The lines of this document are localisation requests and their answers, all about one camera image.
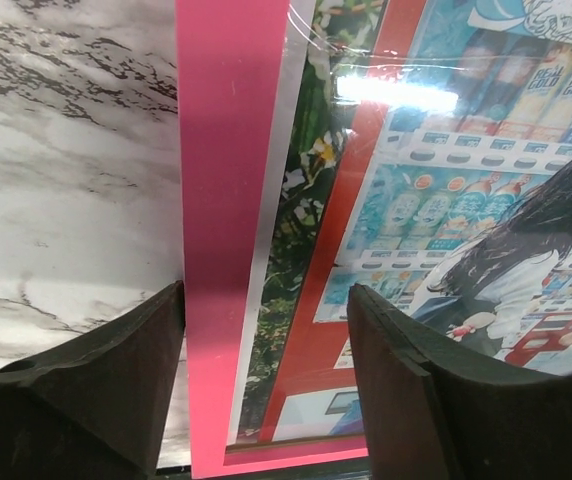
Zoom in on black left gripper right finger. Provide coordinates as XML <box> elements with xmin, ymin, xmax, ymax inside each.
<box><xmin>347</xmin><ymin>285</ymin><xmax>572</xmax><ymax>479</ymax></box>

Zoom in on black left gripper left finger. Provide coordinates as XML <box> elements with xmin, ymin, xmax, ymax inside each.
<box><xmin>0</xmin><ymin>282</ymin><xmax>185</xmax><ymax>479</ymax></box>

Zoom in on printed photo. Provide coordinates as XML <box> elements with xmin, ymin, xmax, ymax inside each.
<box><xmin>227</xmin><ymin>1</ymin><xmax>572</xmax><ymax>446</ymax></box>

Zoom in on pink photo frame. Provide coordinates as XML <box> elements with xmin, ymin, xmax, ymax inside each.
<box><xmin>176</xmin><ymin>1</ymin><xmax>366</xmax><ymax>479</ymax></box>

